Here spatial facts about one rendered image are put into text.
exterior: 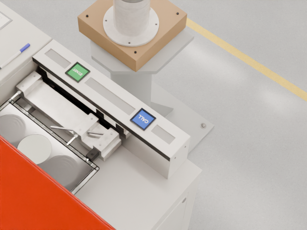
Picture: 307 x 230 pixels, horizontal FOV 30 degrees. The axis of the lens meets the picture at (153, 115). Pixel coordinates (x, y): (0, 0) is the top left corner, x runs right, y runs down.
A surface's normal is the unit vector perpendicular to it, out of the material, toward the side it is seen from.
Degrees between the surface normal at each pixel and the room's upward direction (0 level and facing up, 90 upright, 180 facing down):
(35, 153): 0
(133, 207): 0
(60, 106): 0
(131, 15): 93
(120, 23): 92
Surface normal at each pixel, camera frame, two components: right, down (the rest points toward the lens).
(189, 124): 0.04, -0.53
